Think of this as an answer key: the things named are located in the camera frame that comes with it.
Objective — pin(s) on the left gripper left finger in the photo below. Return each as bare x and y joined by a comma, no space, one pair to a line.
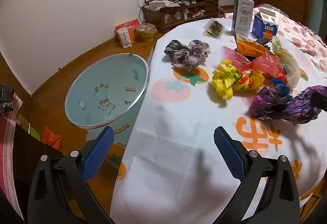
60,193

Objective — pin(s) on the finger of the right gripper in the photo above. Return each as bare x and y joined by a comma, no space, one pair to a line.
319,100

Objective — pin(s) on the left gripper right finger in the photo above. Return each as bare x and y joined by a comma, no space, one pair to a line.
279,201

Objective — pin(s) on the purple wrapper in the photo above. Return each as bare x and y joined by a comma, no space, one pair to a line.
270,104

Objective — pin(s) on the red blue snack wrapper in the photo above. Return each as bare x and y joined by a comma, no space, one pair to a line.
267,64

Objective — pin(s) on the black ribbed wrapper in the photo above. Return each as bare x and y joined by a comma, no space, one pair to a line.
263,41

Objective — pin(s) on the orange snack packet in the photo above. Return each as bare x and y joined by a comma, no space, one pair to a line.
248,47

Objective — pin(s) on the light blue trash bin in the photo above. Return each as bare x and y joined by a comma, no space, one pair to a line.
109,92

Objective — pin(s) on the clear yellowish plastic bag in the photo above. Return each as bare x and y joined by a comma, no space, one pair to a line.
287,61

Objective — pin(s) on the orange paper on floor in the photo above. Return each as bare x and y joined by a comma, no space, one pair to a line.
51,139

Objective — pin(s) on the red striped cloth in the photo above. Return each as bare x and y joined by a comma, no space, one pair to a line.
8,125

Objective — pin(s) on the blue Look milk carton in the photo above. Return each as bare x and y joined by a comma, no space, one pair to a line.
265,24

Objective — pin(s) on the yellow crumpled wrapper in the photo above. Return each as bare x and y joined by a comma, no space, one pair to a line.
227,78

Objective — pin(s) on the white blue tall carton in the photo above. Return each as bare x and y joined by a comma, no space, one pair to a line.
242,17

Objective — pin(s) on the black plastic bag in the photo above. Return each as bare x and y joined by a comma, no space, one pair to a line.
6,99

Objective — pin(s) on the white printed tablecloth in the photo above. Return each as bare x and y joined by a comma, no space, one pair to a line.
172,171

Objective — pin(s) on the gold black small sachet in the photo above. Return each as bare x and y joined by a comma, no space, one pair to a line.
213,28

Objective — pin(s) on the grey pink crumpled wrapper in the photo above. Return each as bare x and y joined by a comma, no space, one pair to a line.
187,56

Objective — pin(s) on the wooden TV cabinet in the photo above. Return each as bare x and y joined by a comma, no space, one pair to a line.
168,14

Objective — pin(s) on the red white cardboard box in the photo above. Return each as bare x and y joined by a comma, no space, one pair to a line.
126,33

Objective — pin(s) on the yellow lidded plastic tub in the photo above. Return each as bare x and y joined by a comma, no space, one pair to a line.
146,32

